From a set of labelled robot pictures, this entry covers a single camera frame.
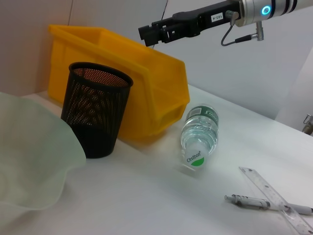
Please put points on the transparent plastic ruler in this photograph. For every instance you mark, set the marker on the transparent plastic ruler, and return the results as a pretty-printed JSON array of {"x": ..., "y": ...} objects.
[{"x": 266, "y": 189}]

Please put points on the grey metal clamp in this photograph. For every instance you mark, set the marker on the grey metal clamp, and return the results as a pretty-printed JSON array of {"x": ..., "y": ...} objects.
[{"x": 308, "y": 124}]

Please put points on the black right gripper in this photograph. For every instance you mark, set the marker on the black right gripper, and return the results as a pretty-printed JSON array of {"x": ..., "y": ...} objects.
[{"x": 200, "y": 22}]

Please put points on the silver ballpoint pen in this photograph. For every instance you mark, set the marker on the silver ballpoint pen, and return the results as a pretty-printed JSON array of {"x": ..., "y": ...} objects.
[{"x": 252, "y": 202}]

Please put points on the black mesh pen holder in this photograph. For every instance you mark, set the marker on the black mesh pen holder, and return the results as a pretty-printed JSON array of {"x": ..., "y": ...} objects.
[{"x": 95, "y": 115}]

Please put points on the yellow plastic bin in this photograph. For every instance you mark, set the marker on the yellow plastic bin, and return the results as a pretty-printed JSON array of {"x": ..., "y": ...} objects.
[{"x": 159, "y": 93}]

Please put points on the green glass fruit plate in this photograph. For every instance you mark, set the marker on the green glass fruit plate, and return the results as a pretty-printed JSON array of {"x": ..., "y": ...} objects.
[{"x": 31, "y": 151}]

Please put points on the clear water bottle green label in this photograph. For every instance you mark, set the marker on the clear water bottle green label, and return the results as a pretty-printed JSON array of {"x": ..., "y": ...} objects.
[{"x": 199, "y": 137}]

